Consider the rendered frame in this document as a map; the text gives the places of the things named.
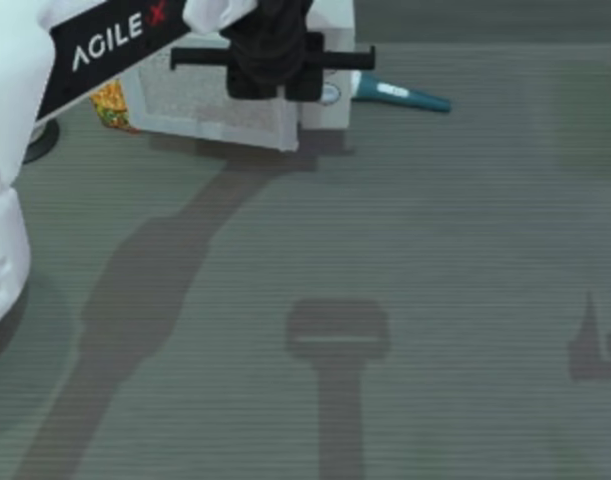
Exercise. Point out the teal handheld thermometer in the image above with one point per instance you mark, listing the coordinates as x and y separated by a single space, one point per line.
400 92

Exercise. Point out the black round base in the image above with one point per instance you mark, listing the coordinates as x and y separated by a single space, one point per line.
44 142

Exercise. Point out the colourful snack box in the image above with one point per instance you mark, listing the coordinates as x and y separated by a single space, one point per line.
112 107

